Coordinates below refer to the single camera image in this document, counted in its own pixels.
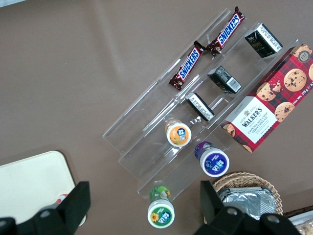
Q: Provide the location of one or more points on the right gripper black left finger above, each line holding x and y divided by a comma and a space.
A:
73, 208

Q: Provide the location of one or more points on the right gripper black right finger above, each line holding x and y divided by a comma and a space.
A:
212, 208

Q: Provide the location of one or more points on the light wicker basket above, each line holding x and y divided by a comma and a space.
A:
247, 178

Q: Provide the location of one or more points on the cream plastic tray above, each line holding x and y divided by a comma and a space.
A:
31, 178

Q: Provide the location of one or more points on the stacked aluminium foil trays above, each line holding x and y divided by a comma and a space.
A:
247, 200

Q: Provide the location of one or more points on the purple-label white-cap bottle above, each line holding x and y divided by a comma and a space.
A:
214, 162

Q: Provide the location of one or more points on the green-label white-cap bottle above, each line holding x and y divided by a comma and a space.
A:
161, 215

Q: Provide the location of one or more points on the orange-label white-cap bottle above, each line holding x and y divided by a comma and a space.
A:
179, 134

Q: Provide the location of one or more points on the white plastic bin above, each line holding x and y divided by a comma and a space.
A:
303, 216

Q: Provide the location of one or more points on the clear cracker packet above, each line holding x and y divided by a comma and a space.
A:
306, 228

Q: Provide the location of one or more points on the clear acrylic stepped snack stand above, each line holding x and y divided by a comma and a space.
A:
156, 127

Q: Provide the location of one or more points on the small black carton box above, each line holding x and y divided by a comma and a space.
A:
200, 106
265, 40
226, 79

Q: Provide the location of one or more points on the Walkers red shortbread box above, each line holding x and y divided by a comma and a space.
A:
266, 105

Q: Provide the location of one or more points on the Snickers chocolate bar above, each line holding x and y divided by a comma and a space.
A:
228, 30
188, 66

